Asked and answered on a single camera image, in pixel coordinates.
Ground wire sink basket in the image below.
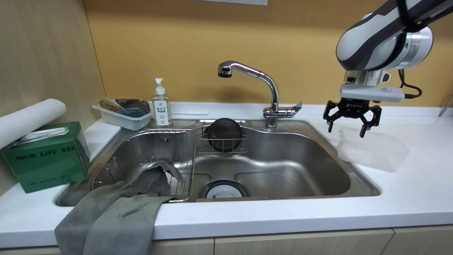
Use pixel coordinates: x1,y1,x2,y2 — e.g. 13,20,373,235
186,119,250,202

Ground tan brush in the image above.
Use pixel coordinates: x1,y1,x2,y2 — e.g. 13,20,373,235
98,98,128,113

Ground light gray hanging cloth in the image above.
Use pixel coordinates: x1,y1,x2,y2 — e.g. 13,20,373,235
54,181,175,255

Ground dark gray crumpled cloth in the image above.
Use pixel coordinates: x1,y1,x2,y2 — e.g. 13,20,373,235
127,159,187,197

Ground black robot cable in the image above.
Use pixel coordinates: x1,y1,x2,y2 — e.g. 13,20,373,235
397,0,453,100

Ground white paper on wall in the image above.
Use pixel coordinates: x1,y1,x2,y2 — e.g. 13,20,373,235
204,0,270,7

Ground green tissue box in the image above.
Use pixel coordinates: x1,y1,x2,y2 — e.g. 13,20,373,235
2,120,91,194

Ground white wrist mount plate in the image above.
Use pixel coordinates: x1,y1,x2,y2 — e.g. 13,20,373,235
340,83,407,103

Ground white paper towel roll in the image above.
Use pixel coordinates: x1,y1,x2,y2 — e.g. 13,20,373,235
0,98,69,150

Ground sink drain strainer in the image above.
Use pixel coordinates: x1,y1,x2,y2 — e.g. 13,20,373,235
199,178,251,200

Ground white soap pump bottle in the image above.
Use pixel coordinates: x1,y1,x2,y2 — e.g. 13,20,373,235
152,76,172,127

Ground clear plastic bowl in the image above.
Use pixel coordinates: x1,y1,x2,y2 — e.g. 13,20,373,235
337,123,411,174

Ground dark scrub sponge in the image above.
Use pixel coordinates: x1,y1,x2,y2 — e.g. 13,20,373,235
115,98,153,119

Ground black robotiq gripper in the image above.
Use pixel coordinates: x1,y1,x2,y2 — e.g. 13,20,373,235
323,96,384,139

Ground white plastic tray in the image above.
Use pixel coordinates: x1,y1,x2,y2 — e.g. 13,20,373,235
91,98,155,132

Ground chrome faucet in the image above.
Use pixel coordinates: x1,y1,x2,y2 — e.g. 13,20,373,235
217,59,304,130

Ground stainless steel sink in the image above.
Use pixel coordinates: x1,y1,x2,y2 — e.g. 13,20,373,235
56,117,383,208

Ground black round drain cover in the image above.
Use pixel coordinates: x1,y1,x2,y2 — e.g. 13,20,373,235
206,117,245,153

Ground beige cabinet door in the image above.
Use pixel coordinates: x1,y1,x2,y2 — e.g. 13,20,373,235
214,228,396,255
381,225,453,255
149,238,217,255

